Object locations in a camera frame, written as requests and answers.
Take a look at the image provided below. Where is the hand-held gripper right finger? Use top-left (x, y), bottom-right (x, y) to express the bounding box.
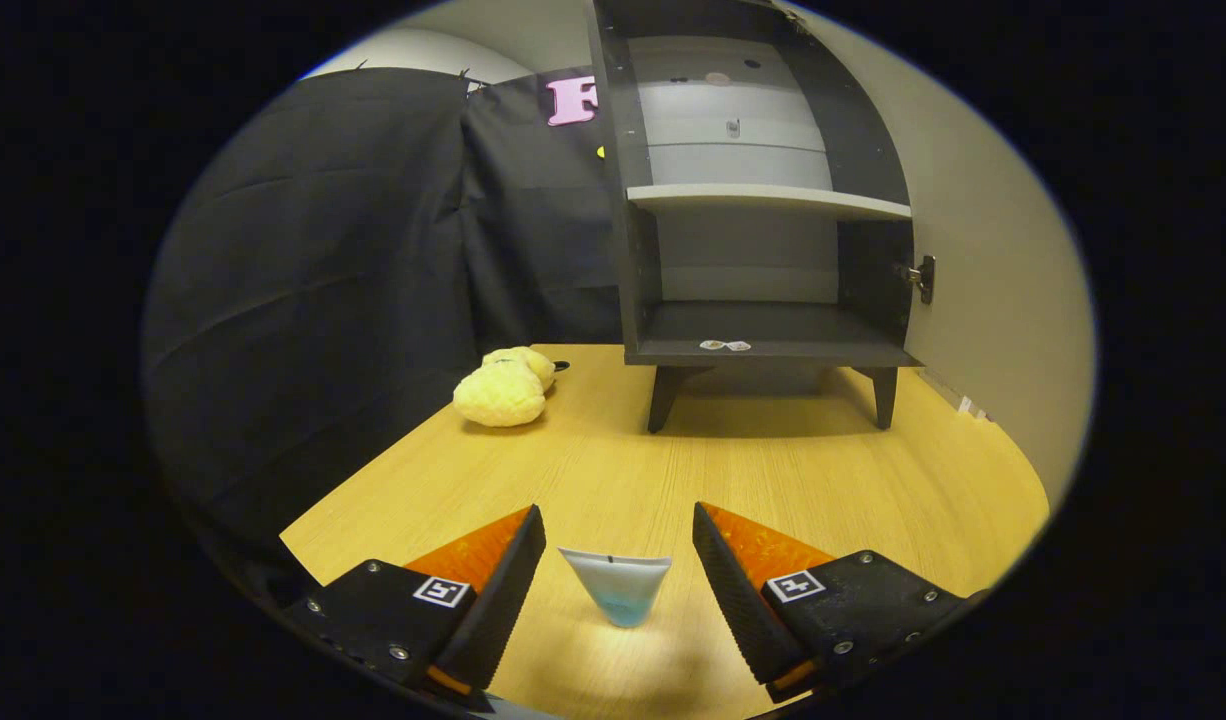
top-left (693, 502), bottom-right (989, 703)

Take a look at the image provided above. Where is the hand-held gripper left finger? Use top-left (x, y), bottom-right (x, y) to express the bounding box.
top-left (278, 504), bottom-right (547, 701)

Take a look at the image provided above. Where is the blue and white tube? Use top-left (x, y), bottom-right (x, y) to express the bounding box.
top-left (558, 546), bottom-right (673, 629)

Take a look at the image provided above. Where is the beige cabinet door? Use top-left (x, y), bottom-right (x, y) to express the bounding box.
top-left (783, 0), bottom-right (1094, 511)

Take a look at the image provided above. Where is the yellow plush toy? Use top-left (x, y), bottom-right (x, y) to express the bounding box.
top-left (453, 346), bottom-right (557, 429)

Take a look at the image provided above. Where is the dark grey cabinet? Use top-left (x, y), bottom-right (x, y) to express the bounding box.
top-left (588, 0), bottom-right (924, 434)

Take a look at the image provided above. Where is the black backdrop cloth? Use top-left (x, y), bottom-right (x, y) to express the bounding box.
top-left (141, 65), bottom-right (624, 591)

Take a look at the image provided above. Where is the metal door hinge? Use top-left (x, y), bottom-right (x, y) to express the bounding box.
top-left (898, 255), bottom-right (936, 305)

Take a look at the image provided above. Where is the white cabinet shelf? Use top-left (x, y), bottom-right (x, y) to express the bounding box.
top-left (628, 183), bottom-right (914, 222)

